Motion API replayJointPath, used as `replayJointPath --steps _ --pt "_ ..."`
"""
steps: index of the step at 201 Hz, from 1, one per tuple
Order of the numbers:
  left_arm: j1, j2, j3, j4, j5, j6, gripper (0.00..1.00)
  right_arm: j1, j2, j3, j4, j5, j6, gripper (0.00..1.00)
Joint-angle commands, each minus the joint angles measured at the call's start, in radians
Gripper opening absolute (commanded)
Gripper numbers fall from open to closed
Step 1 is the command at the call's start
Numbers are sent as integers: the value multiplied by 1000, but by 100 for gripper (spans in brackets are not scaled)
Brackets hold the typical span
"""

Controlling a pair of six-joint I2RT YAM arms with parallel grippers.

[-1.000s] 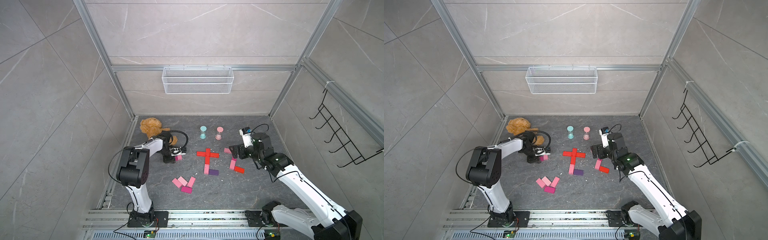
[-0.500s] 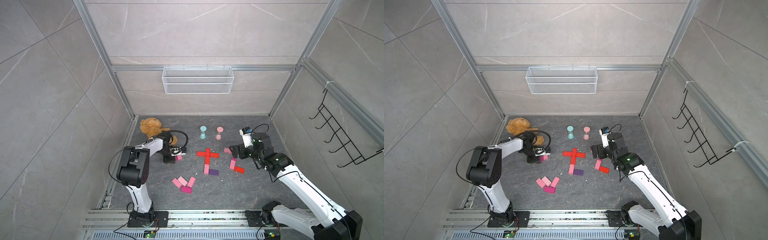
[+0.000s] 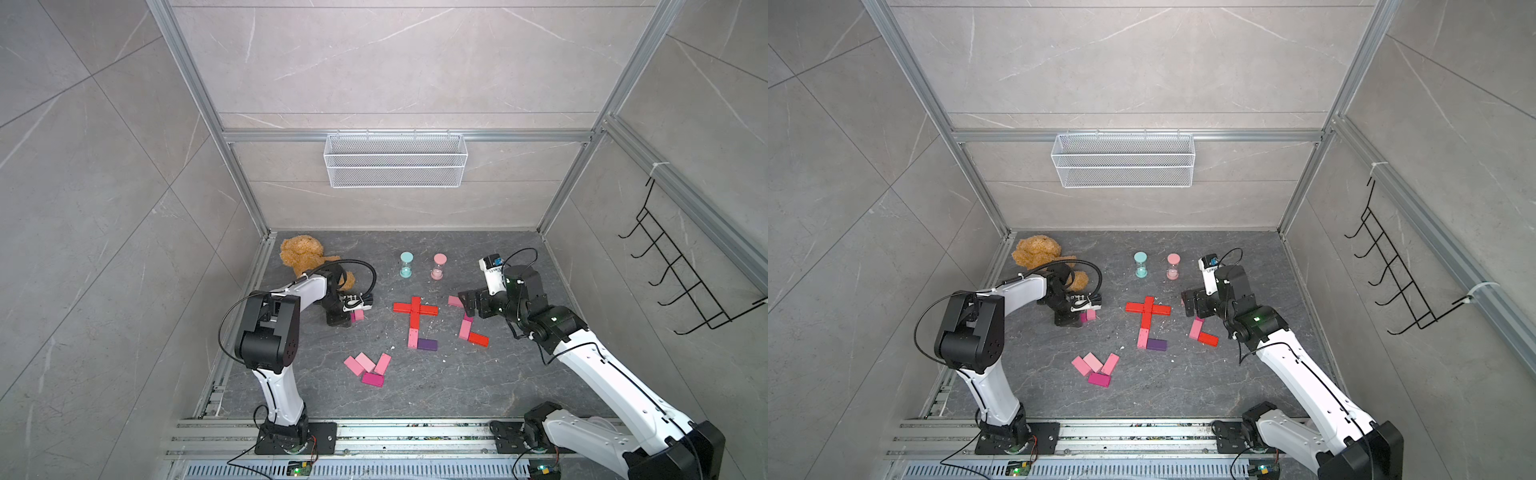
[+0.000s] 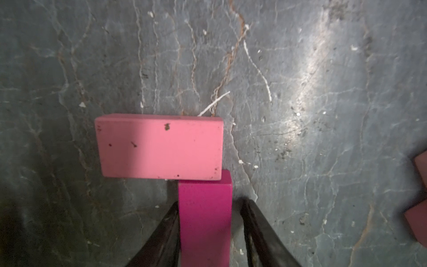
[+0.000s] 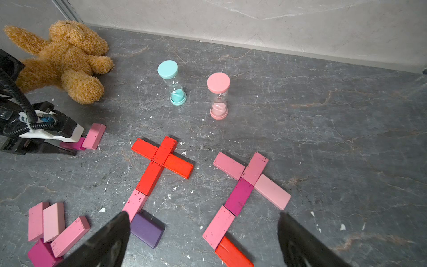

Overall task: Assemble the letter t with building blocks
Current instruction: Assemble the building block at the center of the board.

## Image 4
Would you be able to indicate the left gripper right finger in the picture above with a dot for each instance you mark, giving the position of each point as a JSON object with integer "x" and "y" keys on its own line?
{"x": 264, "y": 247}

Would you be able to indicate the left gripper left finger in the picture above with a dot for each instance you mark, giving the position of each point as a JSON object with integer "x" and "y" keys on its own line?
{"x": 162, "y": 249}

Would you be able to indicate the magenta block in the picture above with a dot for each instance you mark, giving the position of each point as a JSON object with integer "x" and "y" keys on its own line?
{"x": 205, "y": 211}
{"x": 417, "y": 220}

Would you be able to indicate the light pink block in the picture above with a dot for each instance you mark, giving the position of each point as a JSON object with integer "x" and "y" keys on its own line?
{"x": 160, "y": 146}

